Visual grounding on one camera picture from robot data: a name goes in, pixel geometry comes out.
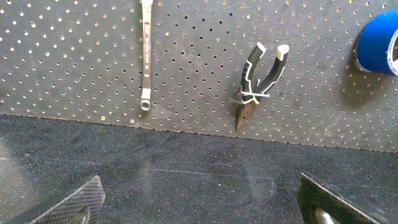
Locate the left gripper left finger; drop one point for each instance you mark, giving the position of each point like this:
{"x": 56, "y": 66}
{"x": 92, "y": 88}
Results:
{"x": 77, "y": 202}

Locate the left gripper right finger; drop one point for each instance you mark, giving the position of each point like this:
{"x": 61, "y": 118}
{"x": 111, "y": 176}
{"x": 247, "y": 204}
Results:
{"x": 329, "y": 199}

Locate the black and white pliers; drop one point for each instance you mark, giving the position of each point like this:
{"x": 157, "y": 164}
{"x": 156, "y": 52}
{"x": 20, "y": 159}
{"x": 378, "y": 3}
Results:
{"x": 248, "y": 74}

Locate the black pegboard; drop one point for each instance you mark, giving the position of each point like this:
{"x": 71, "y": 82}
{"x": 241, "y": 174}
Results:
{"x": 77, "y": 62}

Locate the metal hook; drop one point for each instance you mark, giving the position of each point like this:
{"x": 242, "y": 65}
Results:
{"x": 265, "y": 95}

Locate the wrench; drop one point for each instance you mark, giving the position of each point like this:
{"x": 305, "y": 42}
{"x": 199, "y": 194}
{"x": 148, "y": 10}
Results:
{"x": 146, "y": 62}

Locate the roll of blue tape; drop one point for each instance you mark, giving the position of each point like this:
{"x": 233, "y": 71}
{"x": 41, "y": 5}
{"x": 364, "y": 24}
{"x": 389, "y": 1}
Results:
{"x": 373, "y": 43}

